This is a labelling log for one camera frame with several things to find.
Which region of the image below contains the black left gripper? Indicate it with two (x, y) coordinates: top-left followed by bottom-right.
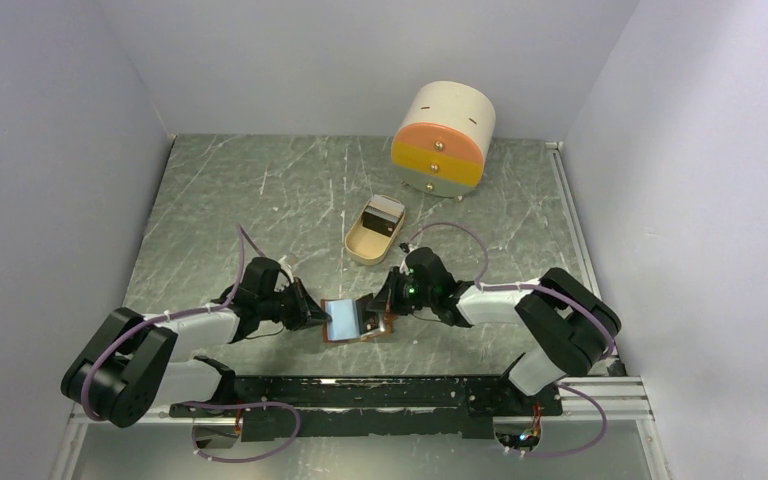
(258, 277), (331, 331)

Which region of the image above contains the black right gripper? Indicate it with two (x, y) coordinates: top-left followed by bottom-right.
(367, 266), (436, 316)

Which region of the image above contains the brown leather card holder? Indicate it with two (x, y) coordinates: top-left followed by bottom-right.
(320, 294), (397, 344)

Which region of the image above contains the beige oval card tray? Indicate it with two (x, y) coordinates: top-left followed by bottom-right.
(344, 198), (406, 265)

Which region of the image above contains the stack of credit cards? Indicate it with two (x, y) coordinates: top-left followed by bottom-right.
(360, 194), (405, 237)

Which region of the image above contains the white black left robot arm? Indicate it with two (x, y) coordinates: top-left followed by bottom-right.
(60, 256), (330, 428)

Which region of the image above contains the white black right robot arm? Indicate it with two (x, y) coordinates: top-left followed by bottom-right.
(365, 247), (622, 414)

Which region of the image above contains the round mini drawer cabinet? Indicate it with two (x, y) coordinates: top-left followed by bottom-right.
(391, 80), (496, 198)

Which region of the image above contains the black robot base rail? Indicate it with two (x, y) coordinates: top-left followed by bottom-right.
(169, 375), (563, 442)

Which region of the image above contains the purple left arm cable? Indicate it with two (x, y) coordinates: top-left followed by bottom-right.
(79, 223), (293, 423)

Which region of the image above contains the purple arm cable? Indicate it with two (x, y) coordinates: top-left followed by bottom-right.
(79, 223), (293, 423)
(400, 221), (617, 460)

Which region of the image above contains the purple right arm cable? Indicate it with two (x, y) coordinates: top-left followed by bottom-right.
(400, 221), (617, 460)

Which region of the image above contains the aluminium frame rail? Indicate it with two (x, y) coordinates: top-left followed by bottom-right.
(546, 140), (673, 480)

